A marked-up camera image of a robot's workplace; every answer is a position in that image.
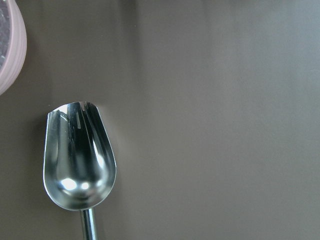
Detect steel ice scoop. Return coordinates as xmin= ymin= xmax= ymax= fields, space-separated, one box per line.
xmin=42 ymin=101 xmax=117 ymax=240

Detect pink ice bowl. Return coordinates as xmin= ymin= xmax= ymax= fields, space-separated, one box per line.
xmin=0 ymin=0 xmax=27 ymax=94

